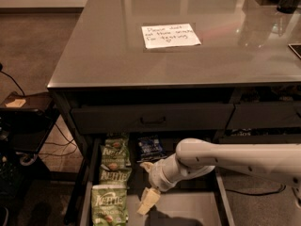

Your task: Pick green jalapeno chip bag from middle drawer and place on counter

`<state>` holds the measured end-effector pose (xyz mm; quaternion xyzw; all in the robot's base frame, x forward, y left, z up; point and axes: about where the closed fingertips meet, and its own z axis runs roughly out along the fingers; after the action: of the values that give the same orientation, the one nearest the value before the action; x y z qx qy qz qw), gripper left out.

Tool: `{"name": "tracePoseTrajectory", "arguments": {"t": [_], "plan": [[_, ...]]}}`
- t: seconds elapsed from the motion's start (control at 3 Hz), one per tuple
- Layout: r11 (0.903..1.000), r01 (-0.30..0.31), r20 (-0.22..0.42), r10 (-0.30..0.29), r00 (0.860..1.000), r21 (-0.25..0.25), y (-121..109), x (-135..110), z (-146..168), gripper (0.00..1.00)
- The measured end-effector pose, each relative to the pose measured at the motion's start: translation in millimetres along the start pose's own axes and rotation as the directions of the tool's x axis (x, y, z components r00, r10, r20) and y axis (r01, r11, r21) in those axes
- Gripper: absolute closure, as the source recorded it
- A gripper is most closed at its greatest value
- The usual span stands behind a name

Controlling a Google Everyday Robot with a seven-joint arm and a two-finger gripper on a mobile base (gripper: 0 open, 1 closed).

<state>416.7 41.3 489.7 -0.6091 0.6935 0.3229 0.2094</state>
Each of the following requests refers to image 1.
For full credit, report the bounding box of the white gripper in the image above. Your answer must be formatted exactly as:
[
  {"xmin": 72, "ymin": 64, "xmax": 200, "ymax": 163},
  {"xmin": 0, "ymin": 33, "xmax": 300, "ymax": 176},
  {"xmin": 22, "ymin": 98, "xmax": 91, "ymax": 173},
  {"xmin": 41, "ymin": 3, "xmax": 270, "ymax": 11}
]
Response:
[{"xmin": 137, "ymin": 162, "xmax": 171, "ymax": 216}]

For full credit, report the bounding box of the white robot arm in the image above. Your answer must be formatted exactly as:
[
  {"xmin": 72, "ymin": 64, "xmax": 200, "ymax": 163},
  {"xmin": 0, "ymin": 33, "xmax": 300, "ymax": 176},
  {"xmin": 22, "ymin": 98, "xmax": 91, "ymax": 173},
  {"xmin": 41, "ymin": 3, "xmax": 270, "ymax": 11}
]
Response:
[{"xmin": 137, "ymin": 138, "xmax": 301, "ymax": 215}]

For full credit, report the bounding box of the green kettle chip bag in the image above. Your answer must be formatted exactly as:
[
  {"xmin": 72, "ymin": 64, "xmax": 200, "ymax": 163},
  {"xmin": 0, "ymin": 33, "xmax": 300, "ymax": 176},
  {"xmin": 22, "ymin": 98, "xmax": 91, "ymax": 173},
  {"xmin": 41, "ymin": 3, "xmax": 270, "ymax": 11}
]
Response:
[
  {"xmin": 99, "ymin": 168, "xmax": 132, "ymax": 186},
  {"xmin": 91, "ymin": 185, "xmax": 128, "ymax": 226},
  {"xmin": 101, "ymin": 146, "xmax": 131, "ymax": 170}
]

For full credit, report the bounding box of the blue chip bag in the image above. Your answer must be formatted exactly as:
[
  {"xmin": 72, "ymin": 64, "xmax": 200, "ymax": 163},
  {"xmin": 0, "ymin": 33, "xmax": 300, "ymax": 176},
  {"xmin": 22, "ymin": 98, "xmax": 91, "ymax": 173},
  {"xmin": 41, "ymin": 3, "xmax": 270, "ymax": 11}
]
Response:
[{"xmin": 137, "ymin": 135, "xmax": 166, "ymax": 162}]

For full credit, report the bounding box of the open middle drawer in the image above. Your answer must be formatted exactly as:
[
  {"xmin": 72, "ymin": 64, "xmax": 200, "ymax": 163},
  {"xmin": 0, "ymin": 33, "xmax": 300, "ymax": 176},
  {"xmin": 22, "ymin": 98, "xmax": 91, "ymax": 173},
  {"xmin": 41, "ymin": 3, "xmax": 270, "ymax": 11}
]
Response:
[{"xmin": 79, "ymin": 135, "xmax": 236, "ymax": 226}]

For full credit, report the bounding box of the front green Kettle chip bag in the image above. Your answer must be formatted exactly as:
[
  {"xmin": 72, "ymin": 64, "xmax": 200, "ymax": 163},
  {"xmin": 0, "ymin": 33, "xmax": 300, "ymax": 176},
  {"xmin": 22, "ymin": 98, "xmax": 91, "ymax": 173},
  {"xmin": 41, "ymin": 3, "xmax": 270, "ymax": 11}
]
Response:
[{"xmin": 91, "ymin": 185, "xmax": 128, "ymax": 226}]

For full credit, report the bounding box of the rear green chip bag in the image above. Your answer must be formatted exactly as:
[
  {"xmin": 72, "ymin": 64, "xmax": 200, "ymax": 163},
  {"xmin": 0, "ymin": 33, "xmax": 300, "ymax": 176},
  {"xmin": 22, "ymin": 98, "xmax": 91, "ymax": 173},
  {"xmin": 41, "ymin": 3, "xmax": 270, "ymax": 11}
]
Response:
[{"xmin": 104, "ymin": 133, "xmax": 132, "ymax": 167}]

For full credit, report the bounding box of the top left drawer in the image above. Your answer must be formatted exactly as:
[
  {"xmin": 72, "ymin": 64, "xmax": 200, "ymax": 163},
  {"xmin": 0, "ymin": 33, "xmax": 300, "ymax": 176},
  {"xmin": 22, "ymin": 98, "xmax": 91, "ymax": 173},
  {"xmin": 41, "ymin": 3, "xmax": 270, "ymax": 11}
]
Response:
[{"xmin": 71, "ymin": 103, "xmax": 234, "ymax": 134}]

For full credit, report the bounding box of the right middle drawer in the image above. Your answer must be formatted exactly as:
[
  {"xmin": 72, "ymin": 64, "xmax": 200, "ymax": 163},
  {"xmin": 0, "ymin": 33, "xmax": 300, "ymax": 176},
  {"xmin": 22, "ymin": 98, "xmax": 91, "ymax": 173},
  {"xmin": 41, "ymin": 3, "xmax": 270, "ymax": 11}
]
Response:
[{"xmin": 218, "ymin": 134, "xmax": 301, "ymax": 144}]

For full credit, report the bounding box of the top right drawer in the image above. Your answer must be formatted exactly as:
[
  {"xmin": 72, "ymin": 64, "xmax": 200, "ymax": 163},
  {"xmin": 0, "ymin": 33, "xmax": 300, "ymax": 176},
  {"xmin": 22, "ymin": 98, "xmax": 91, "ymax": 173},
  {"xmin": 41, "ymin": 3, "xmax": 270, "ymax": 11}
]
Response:
[{"xmin": 228, "ymin": 102, "xmax": 301, "ymax": 129}]

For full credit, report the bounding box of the dark tablet on counter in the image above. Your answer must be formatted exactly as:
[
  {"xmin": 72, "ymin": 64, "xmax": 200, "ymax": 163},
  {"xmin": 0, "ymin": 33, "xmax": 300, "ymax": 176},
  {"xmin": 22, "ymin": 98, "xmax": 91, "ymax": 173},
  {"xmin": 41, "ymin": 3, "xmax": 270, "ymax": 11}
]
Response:
[{"xmin": 288, "ymin": 43, "xmax": 301, "ymax": 59}]

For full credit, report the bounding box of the dark side table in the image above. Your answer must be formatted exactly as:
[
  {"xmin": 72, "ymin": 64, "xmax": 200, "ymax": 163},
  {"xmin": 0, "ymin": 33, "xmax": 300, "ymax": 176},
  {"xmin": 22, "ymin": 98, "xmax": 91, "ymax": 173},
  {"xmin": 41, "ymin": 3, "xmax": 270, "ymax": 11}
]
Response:
[{"xmin": 0, "ymin": 92, "xmax": 59, "ymax": 153}]

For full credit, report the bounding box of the white handwritten paper note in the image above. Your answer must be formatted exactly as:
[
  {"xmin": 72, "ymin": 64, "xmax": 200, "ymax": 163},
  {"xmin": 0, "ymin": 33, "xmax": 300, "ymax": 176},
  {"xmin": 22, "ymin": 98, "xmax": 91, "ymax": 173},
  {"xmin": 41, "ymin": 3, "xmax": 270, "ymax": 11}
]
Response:
[{"xmin": 141, "ymin": 24, "xmax": 201, "ymax": 49}]

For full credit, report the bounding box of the dark cabinet frame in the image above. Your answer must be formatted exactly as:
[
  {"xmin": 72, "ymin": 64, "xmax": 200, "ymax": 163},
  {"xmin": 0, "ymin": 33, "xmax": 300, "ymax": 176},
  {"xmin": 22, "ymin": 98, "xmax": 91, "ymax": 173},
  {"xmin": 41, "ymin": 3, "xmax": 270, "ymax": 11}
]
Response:
[{"xmin": 47, "ymin": 82, "xmax": 301, "ymax": 226}]

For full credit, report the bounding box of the black cable on floor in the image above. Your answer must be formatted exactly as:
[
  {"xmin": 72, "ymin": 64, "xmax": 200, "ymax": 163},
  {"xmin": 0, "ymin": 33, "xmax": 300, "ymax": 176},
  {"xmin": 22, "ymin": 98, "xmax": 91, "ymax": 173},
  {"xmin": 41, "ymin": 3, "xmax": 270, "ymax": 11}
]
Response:
[{"xmin": 225, "ymin": 184, "xmax": 287, "ymax": 197}]

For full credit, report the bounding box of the black cable at left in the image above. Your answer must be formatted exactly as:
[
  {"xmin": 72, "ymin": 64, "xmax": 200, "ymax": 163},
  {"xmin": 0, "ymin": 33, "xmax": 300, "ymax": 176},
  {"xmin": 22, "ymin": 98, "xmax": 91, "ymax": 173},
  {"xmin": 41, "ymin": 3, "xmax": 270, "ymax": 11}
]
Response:
[{"xmin": 0, "ymin": 62, "xmax": 26, "ymax": 98}]

